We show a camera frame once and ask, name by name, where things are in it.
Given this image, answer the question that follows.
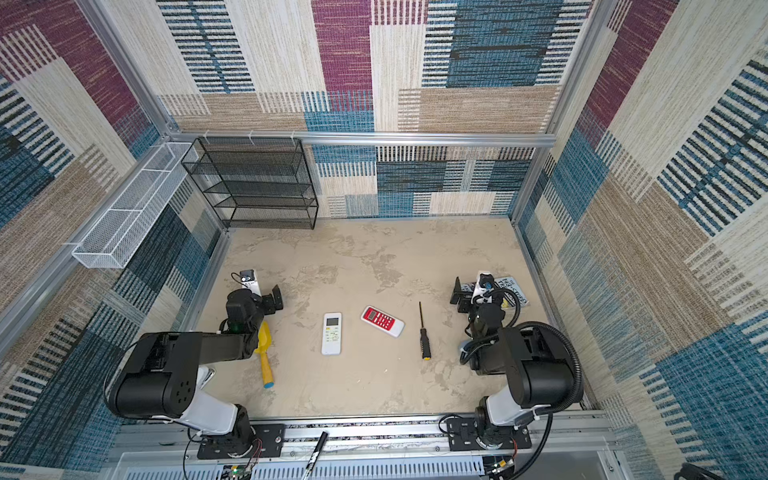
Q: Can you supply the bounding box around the black yellow screwdriver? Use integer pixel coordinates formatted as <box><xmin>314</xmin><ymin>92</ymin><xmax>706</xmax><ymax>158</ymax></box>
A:
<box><xmin>419</xmin><ymin>304</ymin><xmax>431</xmax><ymax>361</ymax></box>

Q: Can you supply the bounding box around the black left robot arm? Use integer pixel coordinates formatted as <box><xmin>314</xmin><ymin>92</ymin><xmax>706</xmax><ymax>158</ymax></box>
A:
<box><xmin>105</xmin><ymin>287</ymin><xmax>285</xmax><ymax>460</ymax></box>

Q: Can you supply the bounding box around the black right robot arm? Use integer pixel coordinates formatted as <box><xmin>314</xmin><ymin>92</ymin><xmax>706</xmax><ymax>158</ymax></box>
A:
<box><xmin>439</xmin><ymin>272</ymin><xmax>583</xmax><ymax>451</ymax></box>

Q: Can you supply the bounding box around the red white remote control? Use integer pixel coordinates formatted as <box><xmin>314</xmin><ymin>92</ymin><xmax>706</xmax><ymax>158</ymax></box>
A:
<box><xmin>361</xmin><ymin>306</ymin><xmax>405</xmax><ymax>338</ymax></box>

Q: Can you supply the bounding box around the yellow toy shovel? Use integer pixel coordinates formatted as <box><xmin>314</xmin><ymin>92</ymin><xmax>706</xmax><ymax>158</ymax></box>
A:
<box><xmin>254</xmin><ymin>320</ymin><xmax>274</xmax><ymax>389</ymax></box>

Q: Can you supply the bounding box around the colourful magazine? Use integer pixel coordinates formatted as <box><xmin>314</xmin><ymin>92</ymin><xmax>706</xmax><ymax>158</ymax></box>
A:
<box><xmin>461</xmin><ymin>276</ymin><xmax>530</xmax><ymax>308</ymax></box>

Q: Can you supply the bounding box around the black marker pen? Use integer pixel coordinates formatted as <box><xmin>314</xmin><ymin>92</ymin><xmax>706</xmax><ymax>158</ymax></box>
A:
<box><xmin>301</xmin><ymin>431</ymin><xmax>329</xmax><ymax>480</ymax></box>

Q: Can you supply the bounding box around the black wire shelf rack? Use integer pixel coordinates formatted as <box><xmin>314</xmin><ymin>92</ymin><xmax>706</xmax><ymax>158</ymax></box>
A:
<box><xmin>181</xmin><ymin>137</ymin><xmax>319</xmax><ymax>229</ymax></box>

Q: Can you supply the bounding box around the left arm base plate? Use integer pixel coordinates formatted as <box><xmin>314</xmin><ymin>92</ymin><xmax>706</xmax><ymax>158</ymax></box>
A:
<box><xmin>196</xmin><ymin>423</ymin><xmax>286</xmax><ymax>460</ymax></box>

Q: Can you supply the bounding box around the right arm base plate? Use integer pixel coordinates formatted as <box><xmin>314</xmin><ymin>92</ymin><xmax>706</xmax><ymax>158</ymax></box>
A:
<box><xmin>438</xmin><ymin>414</ymin><xmax>532</xmax><ymax>451</ymax></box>

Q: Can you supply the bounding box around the white mesh wall basket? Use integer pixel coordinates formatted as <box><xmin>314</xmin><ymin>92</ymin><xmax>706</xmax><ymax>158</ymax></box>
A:
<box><xmin>72</xmin><ymin>142</ymin><xmax>191</xmax><ymax>269</ymax></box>

